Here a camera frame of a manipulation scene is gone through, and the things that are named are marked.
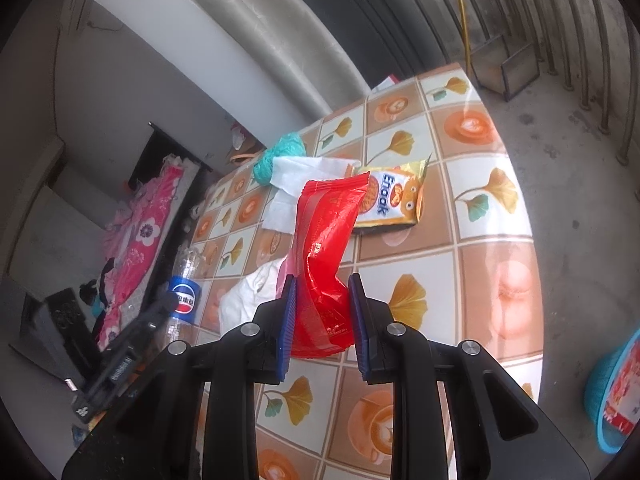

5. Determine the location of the dark metal gate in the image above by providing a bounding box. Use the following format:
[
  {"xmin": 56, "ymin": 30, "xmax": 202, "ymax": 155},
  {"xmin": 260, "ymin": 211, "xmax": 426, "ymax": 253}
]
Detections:
[{"xmin": 295, "ymin": 0, "xmax": 451, "ymax": 96}]

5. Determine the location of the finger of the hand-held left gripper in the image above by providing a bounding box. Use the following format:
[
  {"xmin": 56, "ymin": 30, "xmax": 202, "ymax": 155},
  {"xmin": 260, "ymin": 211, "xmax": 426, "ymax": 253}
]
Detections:
[{"xmin": 142, "ymin": 294, "xmax": 179, "ymax": 336}]

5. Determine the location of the red plastic wrapper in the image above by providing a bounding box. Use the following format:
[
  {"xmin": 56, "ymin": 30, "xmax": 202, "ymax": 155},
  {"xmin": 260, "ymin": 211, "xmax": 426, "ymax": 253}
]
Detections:
[{"xmin": 286, "ymin": 172, "xmax": 372, "ymax": 361}]

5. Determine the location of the yellow orange snack packet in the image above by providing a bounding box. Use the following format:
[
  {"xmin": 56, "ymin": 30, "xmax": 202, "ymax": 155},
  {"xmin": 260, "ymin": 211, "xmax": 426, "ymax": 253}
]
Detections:
[{"xmin": 350, "ymin": 156, "xmax": 432, "ymax": 233}]

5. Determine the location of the table with ginkgo-pattern cloth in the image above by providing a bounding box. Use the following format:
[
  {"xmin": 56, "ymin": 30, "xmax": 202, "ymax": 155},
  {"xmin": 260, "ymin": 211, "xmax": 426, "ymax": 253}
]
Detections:
[{"xmin": 190, "ymin": 62, "xmax": 546, "ymax": 480}]

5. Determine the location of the teal plastic basket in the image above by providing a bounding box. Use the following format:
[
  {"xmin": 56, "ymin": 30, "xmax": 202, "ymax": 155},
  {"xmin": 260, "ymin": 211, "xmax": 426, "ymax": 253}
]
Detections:
[{"xmin": 584, "ymin": 329, "xmax": 640, "ymax": 455}]

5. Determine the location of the clear plastic bottle blue label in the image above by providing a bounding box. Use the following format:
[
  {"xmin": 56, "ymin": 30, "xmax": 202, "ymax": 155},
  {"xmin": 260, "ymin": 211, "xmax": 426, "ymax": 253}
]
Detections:
[{"xmin": 162, "ymin": 245, "xmax": 206, "ymax": 356}]

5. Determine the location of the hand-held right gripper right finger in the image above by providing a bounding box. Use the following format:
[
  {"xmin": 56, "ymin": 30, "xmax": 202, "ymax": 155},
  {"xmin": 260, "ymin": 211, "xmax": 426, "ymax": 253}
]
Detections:
[{"xmin": 347, "ymin": 272, "xmax": 588, "ymax": 480}]

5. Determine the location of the white tissue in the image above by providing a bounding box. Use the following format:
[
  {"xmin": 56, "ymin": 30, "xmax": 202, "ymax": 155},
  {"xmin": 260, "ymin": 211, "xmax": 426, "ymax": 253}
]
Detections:
[{"xmin": 262, "ymin": 156, "xmax": 362, "ymax": 233}]

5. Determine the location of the metal railing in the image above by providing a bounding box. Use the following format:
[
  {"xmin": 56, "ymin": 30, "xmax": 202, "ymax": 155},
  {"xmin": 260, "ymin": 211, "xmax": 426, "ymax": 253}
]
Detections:
[{"xmin": 515, "ymin": 0, "xmax": 640, "ymax": 166}]

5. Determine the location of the teal plastic bag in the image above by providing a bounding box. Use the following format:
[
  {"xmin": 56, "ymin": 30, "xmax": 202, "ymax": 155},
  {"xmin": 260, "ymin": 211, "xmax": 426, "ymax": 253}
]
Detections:
[{"xmin": 251, "ymin": 131, "xmax": 306, "ymax": 187}]

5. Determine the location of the white plastic bag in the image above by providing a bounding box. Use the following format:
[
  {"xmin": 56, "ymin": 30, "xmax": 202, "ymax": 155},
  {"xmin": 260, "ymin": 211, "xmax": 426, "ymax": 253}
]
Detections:
[{"xmin": 219, "ymin": 255, "xmax": 293, "ymax": 337}]

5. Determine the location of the pink floral blanket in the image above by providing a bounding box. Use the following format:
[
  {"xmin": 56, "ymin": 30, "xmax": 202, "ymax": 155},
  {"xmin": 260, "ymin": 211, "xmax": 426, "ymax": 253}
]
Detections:
[{"xmin": 92, "ymin": 165, "xmax": 186, "ymax": 353}]

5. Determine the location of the yellow broom handle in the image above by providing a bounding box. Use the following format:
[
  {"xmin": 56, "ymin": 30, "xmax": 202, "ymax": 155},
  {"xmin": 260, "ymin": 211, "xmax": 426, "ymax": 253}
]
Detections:
[{"xmin": 447, "ymin": 0, "xmax": 473, "ymax": 68}]

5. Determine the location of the red white snack bag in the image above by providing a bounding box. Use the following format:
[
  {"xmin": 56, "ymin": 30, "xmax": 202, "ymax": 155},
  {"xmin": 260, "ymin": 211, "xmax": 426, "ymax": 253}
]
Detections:
[{"xmin": 600, "ymin": 347, "xmax": 640, "ymax": 431}]

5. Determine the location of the black cabinet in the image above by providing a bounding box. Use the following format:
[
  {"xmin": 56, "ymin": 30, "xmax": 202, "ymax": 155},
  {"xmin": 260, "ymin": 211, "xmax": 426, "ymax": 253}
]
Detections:
[{"xmin": 10, "ymin": 287, "xmax": 101, "ymax": 396}]

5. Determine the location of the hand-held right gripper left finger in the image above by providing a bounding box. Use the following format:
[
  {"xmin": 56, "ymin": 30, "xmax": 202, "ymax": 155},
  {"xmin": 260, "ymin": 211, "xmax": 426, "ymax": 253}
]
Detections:
[{"xmin": 61, "ymin": 274, "xmax": 301, "ymax": 480}]

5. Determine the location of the grey curtain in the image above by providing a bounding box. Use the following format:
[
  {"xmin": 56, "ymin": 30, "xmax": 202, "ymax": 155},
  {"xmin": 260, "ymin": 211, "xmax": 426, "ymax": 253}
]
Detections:
[{"xmin": 185, "ymin": 0, "xmax": 373, "ymax": 121}]

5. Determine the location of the metal frame stand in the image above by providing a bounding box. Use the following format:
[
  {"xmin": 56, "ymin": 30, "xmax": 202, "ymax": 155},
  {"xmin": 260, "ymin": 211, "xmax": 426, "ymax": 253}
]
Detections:
[{"xmin": 470, "ymin": 34, "xmax": 541, "ymax": 103}]

